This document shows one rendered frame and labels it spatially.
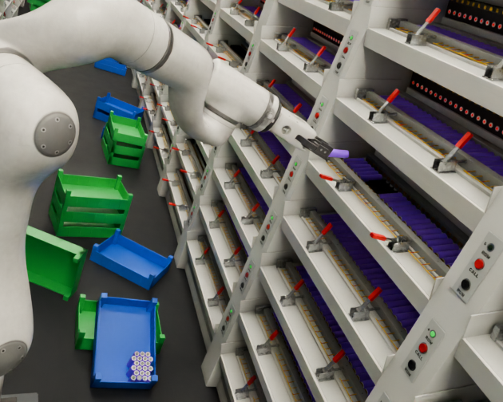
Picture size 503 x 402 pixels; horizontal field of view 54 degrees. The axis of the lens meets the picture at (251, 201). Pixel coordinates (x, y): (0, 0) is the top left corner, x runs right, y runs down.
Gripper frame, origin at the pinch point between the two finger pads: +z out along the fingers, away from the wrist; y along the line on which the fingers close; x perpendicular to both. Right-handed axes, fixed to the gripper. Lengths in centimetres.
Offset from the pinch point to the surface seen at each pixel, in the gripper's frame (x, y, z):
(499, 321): 2, -47, 19
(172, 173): 81, 162, 35
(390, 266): 10.0, -23.7, 16.0
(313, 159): 7.2, 23.4, 15.7
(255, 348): 63, 7, 29
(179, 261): 94, 94, 36
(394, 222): 3.5, -13.7, 18.6
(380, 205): 3.1, -7.1, 18.4
